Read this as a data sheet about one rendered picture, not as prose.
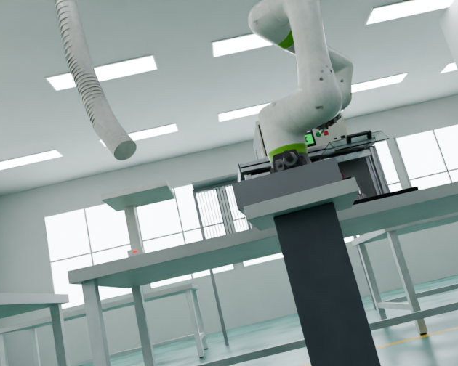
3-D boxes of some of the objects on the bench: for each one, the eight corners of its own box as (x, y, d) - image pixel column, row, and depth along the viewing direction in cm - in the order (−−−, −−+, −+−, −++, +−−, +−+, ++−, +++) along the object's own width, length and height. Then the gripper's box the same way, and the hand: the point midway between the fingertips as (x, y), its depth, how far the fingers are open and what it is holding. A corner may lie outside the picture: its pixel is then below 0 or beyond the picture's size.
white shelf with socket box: (183, 261, 242) (166, 179, 252) (113, 277, 240) (99, 194, 251) (189, 266, 276) (174, 193, 286) (129, 279, 274) (115, 206, 285)
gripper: (318, 122, 198) (309, 141, 221) (347, 115, 199) (335, 135, 222) (313, 107, 200) (305, 126, 223) (342, 100, 201) (331, 120, 224)
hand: (321, 128), depth 219 cm, fingers closed
